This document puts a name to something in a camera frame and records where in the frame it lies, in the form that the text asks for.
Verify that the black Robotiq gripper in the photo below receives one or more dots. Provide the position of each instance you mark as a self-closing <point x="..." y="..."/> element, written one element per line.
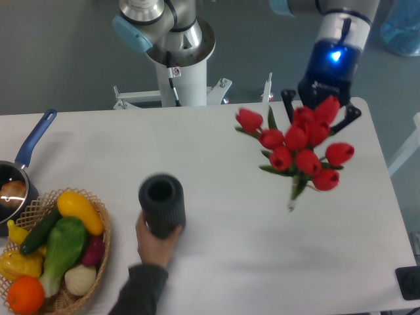
<point x="330" y="72"/>

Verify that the red tulip bouquet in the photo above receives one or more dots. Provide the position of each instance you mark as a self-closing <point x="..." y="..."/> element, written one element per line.
<point x="292" y="153"/>

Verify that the dark grey ribbed vase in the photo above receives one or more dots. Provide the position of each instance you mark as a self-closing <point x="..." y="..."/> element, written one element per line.
<point x="161" y="198"/>

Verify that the dark grey sleeved forearm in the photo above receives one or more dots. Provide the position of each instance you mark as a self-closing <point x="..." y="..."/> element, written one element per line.
<point x="141" y="293"/>

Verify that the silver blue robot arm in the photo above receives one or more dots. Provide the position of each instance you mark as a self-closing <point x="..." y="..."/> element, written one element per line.
<point x="347" y="22"/>

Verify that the person's bare hand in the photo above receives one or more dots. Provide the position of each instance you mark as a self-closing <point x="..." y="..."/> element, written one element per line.
<point x="153" y="250"/>

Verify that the blue plastic bag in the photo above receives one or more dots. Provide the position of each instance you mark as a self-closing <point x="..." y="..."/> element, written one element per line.
<point x="400" y="30"/>

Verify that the black device at edge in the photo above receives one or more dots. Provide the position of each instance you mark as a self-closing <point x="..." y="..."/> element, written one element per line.
<point x="408" y="281"/>

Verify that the yellow squash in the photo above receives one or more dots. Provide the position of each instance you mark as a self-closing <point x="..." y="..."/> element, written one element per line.
<point x="73" y="204"/>

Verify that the purple red radish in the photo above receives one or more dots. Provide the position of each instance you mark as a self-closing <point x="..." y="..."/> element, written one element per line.
<point x="94" y="252"/>

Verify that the green bok choy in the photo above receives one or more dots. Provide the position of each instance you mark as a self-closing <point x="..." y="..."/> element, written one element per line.
<point x="65" y="244"/>

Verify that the white garlic bulb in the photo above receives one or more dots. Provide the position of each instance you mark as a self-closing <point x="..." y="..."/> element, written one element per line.
<point x="80" y="279"/>

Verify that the dark green cucumber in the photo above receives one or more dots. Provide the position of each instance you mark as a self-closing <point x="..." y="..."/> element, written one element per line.
<point x="40" y="232"/>

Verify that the brown bread roll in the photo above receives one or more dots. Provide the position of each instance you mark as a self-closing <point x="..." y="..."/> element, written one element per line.
<point x="13" y="193"/>

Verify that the small yellow banana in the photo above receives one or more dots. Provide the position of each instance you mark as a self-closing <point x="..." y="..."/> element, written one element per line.
<point x="16" y="234"/>

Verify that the yellow bell pepper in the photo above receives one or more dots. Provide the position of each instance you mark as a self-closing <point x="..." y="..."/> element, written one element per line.
<point x="14" y="265"/>

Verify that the orange fruit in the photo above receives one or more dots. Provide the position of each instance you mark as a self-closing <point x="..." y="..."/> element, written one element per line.
<point x="26" y="295"/>

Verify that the white clamp post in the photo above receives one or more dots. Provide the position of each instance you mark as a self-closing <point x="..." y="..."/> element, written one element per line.
<point x="267" y="94"/>

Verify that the white frame bar right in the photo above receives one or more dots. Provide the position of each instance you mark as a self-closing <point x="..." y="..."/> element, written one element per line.
<point x="410" y="145"/>

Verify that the blue handled saucepan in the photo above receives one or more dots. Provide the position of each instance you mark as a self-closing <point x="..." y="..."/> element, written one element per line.
<point x="16" y="170"/>

